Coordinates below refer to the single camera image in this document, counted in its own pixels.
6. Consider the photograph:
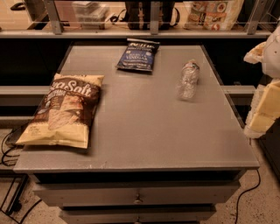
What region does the brown sea salt chip bag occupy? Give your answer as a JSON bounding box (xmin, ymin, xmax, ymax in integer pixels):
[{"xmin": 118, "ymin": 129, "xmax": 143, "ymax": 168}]
[{"xmin": 17, "ymin": 73, "xmax": 104, "ymax": 149}]

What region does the colourful snack bag on shelf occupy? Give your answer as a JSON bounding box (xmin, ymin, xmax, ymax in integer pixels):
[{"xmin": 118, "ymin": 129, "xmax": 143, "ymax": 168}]
[{"xmin": 184, "ymin": 0, "xmax": 244, "ymax": 31}]

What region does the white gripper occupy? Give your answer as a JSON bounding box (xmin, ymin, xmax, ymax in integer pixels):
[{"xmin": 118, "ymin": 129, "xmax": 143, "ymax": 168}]
[{"xmin": 243, "ymin": 42, "xmax": 280, "ymax": 138}]

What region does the grey drawer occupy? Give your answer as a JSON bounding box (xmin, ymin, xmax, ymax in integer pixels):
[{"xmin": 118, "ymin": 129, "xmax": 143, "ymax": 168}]
[
  {"xmin": 33, "ymin": 181, "xmax": 240, "ymax": 207},
  {"xmin": 59, "ymin": 206, "xmax": 216, "ymax": 224}
]

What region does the lower grey drawer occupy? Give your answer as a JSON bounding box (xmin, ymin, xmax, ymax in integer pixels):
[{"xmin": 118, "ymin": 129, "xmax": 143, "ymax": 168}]
[{"xmin": 59, "ymin": 206, "xmax": 216, "ymax": 224}]

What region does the black cable right floor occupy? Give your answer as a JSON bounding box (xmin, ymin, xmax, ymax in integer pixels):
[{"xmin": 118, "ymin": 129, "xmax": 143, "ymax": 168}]
[{"xmin": 234, "ymin": 169, "xmax": 262, "ymax": 224}]

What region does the upper grey drawer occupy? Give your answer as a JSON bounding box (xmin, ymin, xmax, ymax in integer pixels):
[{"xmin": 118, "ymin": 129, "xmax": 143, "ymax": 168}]
[{"xmin": 33, "ymin": 181, "xmax": 240, "ymax": 207}]

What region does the black cables left floor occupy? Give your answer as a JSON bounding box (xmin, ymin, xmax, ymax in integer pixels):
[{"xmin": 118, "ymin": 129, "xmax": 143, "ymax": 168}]
[{"xmin": 0, "ymin": 125, "xmax": 43, "ymax": 224}]

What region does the black backpack on shelf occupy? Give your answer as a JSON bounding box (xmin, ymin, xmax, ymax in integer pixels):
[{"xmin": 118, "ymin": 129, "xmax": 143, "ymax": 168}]
[{"xmin": 123, "ymin": 1, "xmax": 180, "ymax": 30}]

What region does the blue salt vinegar chip bag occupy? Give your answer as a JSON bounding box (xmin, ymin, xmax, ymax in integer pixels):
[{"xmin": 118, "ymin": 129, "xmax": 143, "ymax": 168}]
[{"xmin": 116, "ymin": 38, "xmax": 160, "ymax": 72}]

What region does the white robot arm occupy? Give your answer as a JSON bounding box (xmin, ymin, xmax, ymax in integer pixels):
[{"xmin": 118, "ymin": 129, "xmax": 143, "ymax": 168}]
[{"xmin": 243, "ymin": 27, "xmax": 280, "ymax": 138}]

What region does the clear plastic water bottle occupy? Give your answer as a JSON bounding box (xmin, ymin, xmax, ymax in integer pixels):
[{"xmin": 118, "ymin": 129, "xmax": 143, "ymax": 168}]
[{"xmin": 177, "ymin": 59, "xmax": 200, "ymax": 101}]

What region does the grey metal shelf rack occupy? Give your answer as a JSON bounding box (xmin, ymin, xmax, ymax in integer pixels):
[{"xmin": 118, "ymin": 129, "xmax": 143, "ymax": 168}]
[{"xmin": 0, "ymin": 0, "xmax": 279, "ymax": 39}]

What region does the clear plastic container on shelf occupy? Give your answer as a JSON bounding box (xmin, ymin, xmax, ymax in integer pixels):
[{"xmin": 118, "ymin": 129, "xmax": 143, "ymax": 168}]
[{"xmin": 72, "ymin": 1, "xmax": 109, "ymax": 30}]

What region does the grey drawer cabinet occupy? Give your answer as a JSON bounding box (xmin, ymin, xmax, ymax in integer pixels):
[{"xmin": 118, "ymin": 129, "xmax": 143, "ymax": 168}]
[{"xmin": 15, "ymin": 44, "xmax": 259, "ymax": 211}]

